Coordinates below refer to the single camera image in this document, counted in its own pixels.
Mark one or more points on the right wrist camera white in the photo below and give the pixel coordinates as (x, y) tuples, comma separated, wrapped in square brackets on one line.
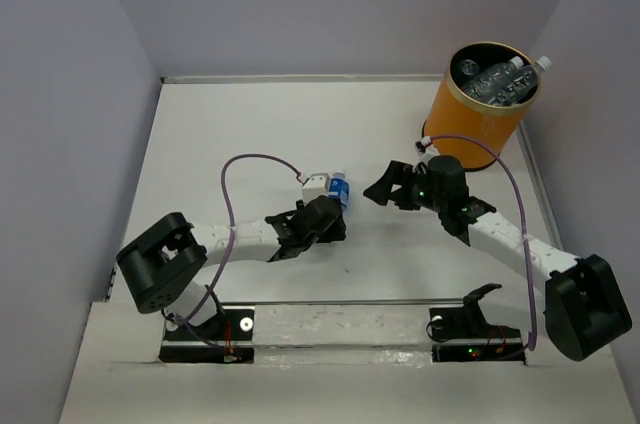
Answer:
[(426, 149)]

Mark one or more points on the metal rail back edge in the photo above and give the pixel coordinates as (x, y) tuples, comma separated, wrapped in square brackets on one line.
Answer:
[(297, 78)]

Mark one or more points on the blue label bottle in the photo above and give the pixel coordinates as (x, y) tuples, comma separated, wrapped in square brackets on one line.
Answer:
[(339, 188)]

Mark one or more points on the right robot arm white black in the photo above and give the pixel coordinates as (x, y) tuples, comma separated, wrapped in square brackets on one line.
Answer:
[(584, 309)]

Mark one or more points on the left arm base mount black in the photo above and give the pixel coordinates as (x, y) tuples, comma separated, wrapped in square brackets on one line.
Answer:
[(225, 339)]

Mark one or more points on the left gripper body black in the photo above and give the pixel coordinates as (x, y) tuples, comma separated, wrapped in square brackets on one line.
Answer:
[(332, 233)]

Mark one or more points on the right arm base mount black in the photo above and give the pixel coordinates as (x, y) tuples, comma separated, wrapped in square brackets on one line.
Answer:
[(462, 334)]

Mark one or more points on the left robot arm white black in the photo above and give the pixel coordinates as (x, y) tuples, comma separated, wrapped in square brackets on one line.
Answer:
[(160, 265)]

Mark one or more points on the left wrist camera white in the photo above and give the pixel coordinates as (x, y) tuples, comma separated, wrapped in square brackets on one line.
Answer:
[(316, 185)]

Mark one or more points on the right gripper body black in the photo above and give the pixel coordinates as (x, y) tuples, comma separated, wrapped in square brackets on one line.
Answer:
[(422, 195)]

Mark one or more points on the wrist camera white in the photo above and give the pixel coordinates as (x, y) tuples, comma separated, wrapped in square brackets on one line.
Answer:
[(426, 149), (316, 185)]

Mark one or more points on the clear bottle white cap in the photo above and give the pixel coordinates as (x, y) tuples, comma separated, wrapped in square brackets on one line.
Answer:
[(467, 67)]

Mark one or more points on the orange cylindrical bin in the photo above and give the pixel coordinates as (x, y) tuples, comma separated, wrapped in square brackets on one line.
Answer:
[(453, 112)]

